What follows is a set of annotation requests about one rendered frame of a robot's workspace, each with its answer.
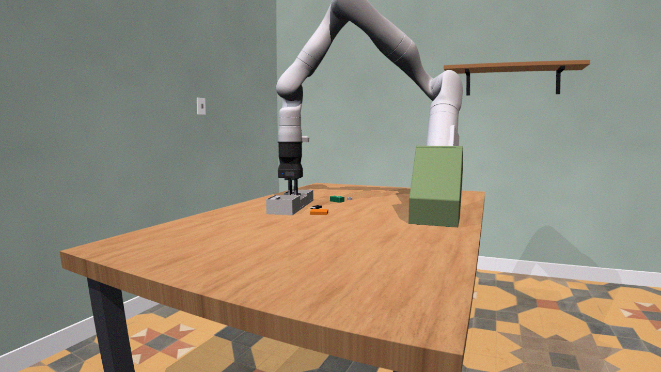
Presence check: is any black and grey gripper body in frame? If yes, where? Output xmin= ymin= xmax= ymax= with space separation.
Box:
xmin=278 ymin=126 xmax=309 ymax=178

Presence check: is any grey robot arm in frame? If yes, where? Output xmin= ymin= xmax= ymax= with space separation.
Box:
xmin=276 ymin=0 xmax=463 ymax=146

